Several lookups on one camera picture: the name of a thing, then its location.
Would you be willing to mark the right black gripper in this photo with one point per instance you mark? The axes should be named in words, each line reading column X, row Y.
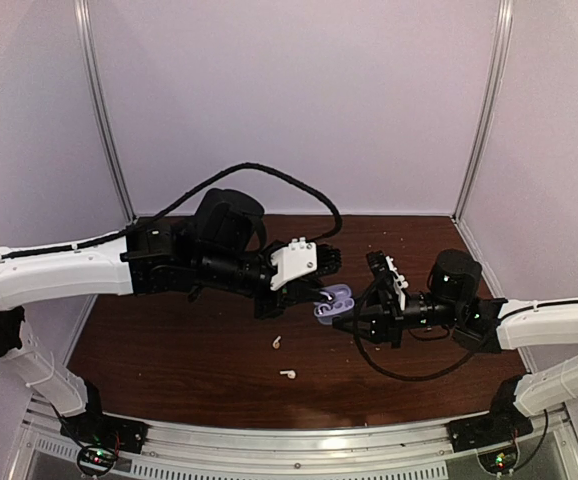
column 386, row 319

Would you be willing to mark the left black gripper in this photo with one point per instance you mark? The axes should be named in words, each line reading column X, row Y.
column 292, row 293

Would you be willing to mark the purple earbud charging case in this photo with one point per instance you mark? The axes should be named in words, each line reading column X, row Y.
column 343, row 303

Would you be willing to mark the white stem earbud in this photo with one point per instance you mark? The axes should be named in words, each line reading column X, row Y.
column 290, row 374

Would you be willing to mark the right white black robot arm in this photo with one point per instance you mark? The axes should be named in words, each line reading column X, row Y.
column 451, row 301

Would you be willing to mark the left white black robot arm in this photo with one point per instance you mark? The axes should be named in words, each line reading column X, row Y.
column 221, row 246

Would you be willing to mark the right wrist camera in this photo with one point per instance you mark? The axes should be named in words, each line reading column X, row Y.
column 390, row 291

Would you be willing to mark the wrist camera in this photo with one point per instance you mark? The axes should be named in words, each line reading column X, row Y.
column 390, row 291
column 302, row 259

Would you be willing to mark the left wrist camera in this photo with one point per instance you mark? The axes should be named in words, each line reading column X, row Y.
column 302, row 259

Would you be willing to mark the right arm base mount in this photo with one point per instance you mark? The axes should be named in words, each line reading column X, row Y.
column 494, row 439

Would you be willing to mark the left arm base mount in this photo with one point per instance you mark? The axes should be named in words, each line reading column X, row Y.
column 102, row 439

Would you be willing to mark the right aluminium frame post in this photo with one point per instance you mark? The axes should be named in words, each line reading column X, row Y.
column 497, row 66

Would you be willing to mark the aluminium frame post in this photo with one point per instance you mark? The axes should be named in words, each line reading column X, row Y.
column 87, row 41
column 497, row 66

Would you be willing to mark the left aluminium frame post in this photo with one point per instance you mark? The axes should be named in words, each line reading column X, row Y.
column 87, row 41

